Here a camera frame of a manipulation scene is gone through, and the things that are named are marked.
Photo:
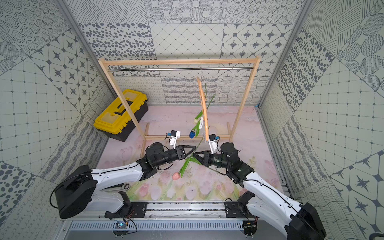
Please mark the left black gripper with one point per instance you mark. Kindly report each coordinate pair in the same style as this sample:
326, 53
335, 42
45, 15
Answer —
180, 152

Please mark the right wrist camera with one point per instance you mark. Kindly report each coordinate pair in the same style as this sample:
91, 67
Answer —
213, 143

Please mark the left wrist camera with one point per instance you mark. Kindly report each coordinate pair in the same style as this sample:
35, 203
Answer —
173, 136

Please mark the white tulip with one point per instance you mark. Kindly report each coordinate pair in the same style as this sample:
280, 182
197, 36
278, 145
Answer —
199, 115

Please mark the left controller board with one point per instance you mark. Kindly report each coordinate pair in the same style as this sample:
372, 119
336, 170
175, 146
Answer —
121, 229

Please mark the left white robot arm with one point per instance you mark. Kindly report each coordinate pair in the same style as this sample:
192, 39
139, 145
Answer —
88, 189

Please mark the controller board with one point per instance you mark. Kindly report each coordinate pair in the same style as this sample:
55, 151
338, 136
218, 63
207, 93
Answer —
121, 229
250, 228

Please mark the wooden clothes hanger with clips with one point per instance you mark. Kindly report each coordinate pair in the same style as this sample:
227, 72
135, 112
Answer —
205, 121

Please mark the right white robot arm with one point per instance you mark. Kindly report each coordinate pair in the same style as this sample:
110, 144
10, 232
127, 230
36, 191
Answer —
294, 220

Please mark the pink tulip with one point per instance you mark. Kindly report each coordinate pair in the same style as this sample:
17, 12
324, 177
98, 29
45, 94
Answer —
183, 169

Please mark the yellow black toolbox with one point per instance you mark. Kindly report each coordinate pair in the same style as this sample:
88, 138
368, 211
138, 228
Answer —
115, 122

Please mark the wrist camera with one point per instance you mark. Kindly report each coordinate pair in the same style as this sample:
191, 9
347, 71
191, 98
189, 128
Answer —
173, 136
213, 143

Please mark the right controller board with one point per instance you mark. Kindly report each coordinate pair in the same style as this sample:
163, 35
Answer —
250, 228

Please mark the wooden clothes rack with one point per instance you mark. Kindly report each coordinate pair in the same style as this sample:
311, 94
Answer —
181, 93

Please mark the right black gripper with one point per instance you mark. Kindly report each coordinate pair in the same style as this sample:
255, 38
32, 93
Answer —
206, 158

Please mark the blue tulip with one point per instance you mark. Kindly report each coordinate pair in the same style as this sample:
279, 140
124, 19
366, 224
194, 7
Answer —
195, 130

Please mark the aluminium rail base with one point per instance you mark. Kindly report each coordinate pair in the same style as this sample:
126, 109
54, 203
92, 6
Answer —
186, 208

